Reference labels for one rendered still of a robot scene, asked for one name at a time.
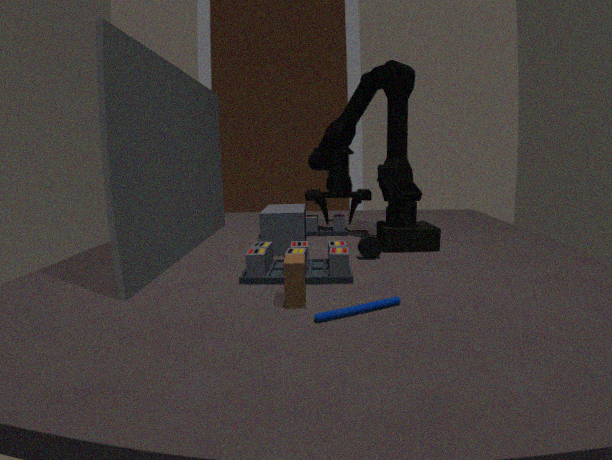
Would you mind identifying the blue rod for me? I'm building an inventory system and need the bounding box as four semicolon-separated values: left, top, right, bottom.
314;297;400;322

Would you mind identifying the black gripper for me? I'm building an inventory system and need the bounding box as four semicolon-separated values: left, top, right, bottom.
305;171;371;225

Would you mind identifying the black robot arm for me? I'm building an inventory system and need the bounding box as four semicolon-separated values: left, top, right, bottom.
308;60;422;228

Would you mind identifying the grey flat panel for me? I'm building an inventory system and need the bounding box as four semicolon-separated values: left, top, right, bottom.
96;18;225;301

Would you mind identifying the brown rectangular block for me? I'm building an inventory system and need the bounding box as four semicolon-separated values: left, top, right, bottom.
283;254;306;309

